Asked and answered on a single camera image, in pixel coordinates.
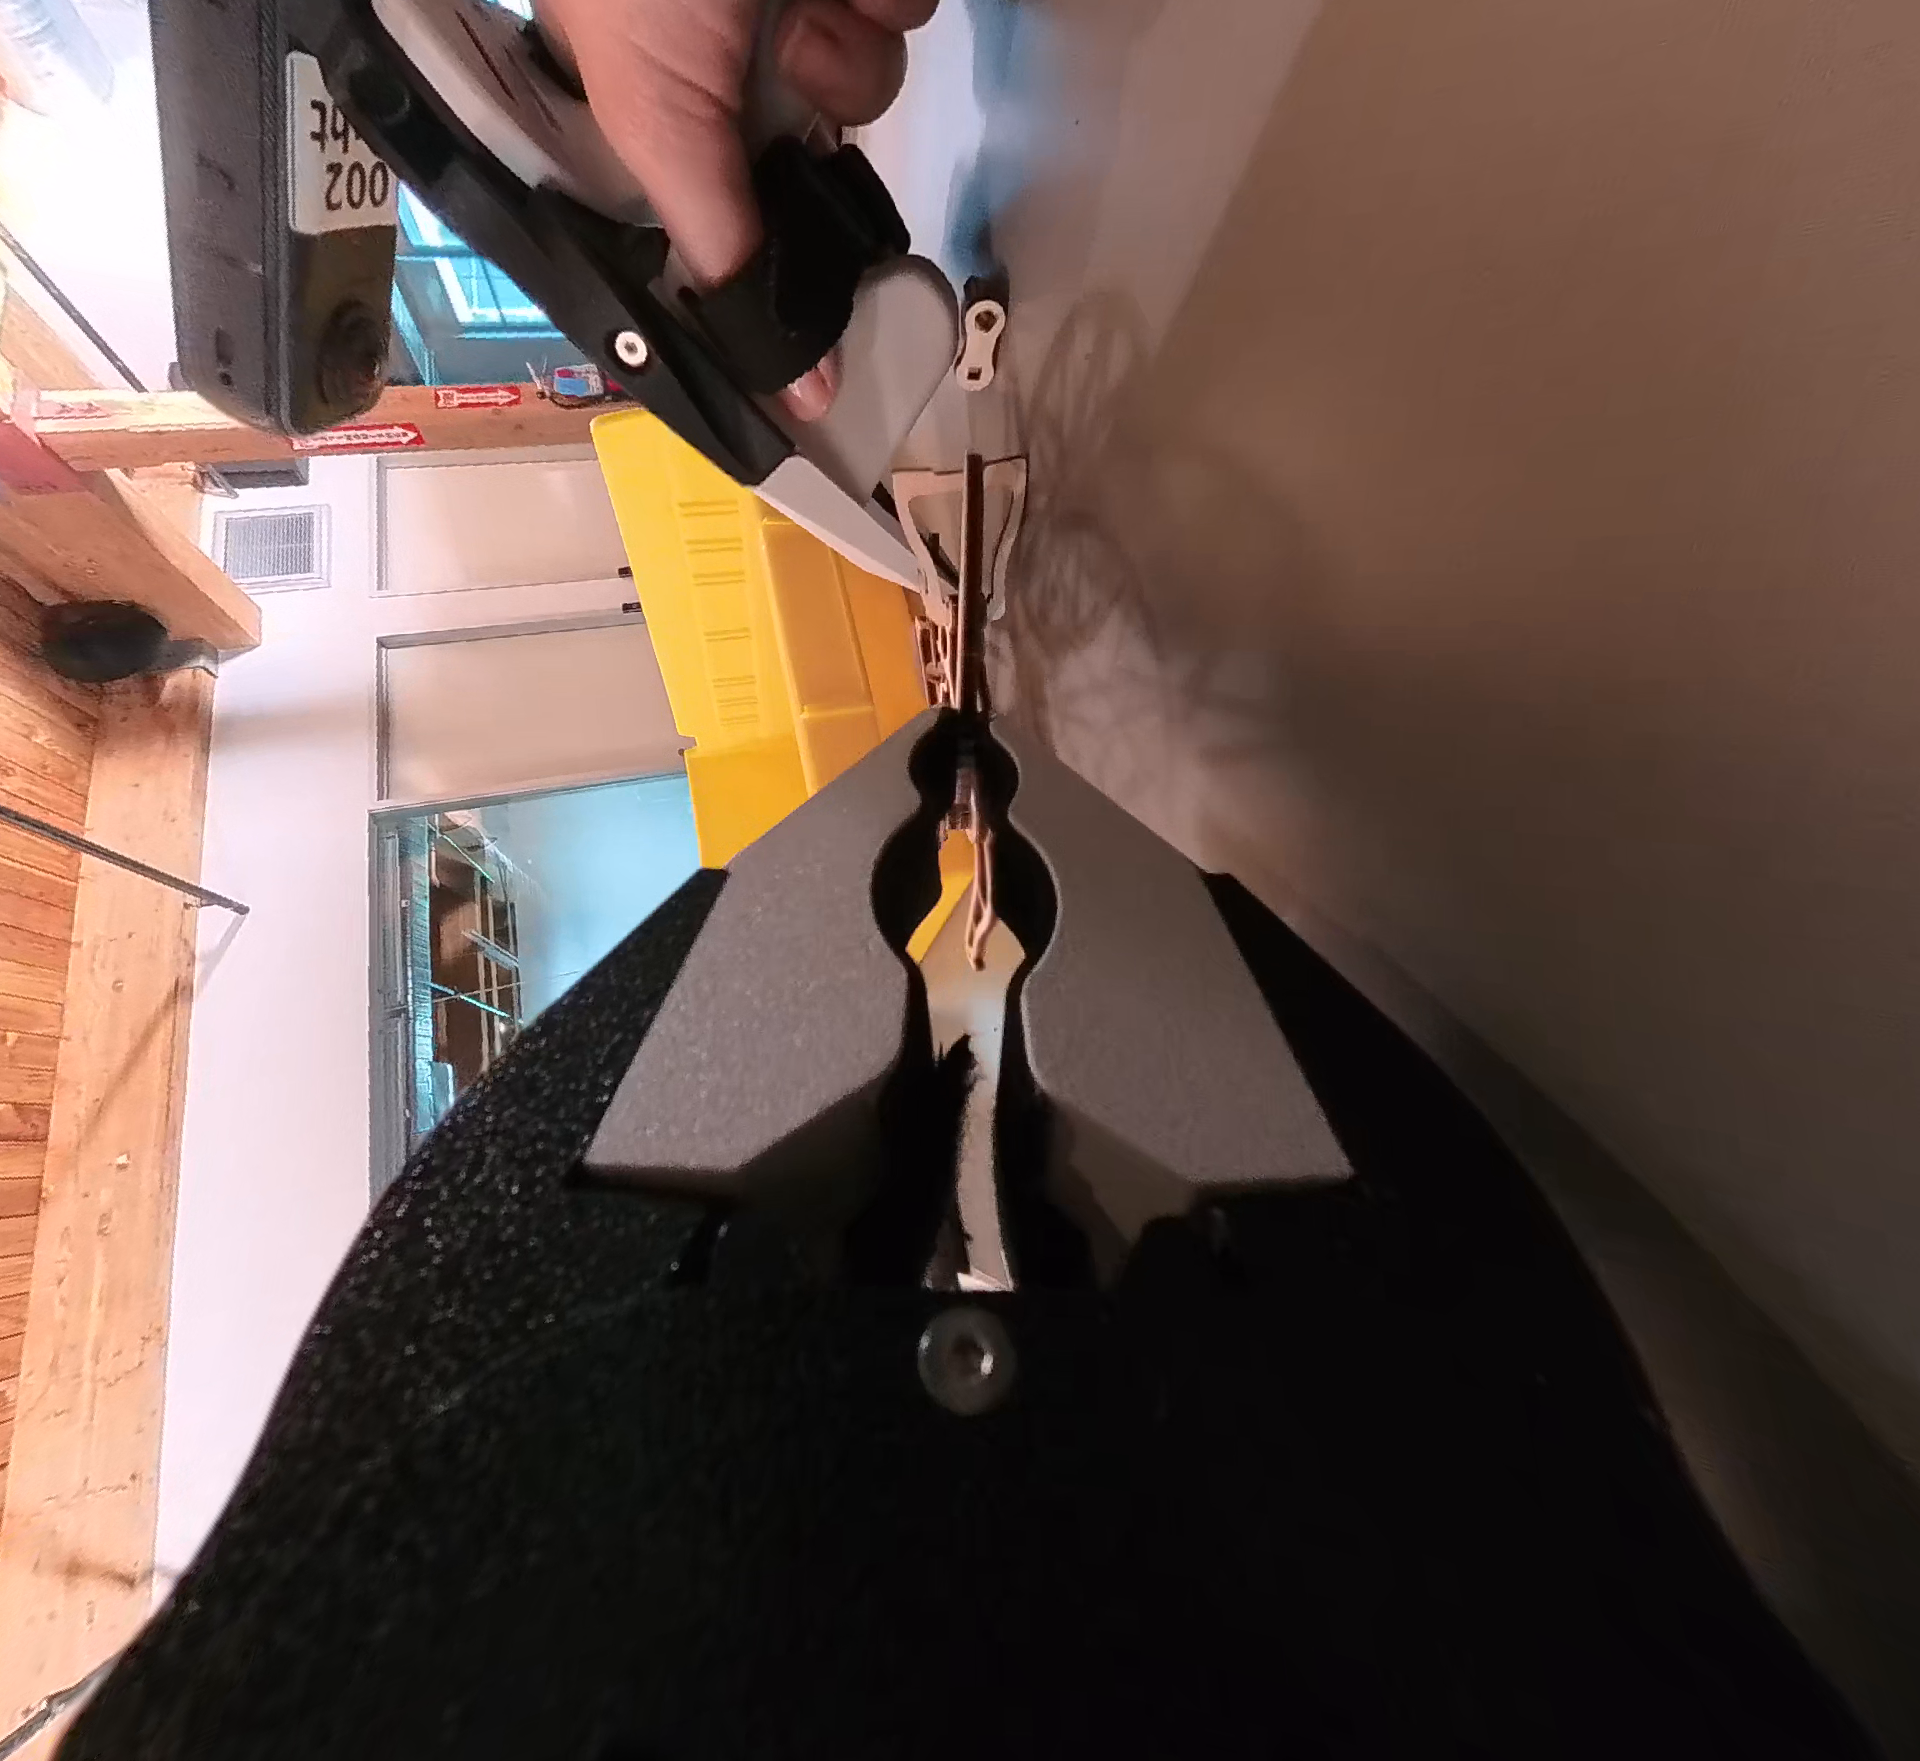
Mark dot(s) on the white vent grille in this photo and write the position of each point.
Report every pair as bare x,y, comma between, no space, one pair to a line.
271,546

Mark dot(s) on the red blue wall alarm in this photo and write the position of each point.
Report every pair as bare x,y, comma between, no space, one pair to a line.
573,383

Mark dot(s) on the wooden bicycle frame assembly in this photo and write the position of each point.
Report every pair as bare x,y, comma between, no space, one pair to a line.
983,875

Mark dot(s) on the short red arrow sign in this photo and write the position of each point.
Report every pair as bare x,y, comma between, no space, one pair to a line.
477,395

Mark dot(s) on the wooden beam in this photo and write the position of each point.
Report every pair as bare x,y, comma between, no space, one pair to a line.
150,429

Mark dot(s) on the small wooden link piece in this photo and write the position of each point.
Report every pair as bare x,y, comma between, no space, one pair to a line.
983,329

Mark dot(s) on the large paned window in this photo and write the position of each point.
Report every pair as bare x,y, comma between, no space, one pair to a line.
465,290

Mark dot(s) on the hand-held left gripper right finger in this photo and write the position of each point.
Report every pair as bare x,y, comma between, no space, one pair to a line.
1171,1025

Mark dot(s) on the long red sign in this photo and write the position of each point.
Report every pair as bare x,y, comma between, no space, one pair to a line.
360,436

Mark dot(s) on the person's right hand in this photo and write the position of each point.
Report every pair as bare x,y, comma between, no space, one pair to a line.
646,20

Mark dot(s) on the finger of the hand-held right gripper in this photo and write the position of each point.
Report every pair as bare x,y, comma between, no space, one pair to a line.
856,523
899,365

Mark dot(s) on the metal shelving rack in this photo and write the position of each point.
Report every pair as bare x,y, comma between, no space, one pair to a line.
473,966

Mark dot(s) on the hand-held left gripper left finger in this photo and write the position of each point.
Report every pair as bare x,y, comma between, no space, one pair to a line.
751,1011

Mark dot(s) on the yellow plastic bin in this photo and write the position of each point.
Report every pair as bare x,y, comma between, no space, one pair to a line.
751,651

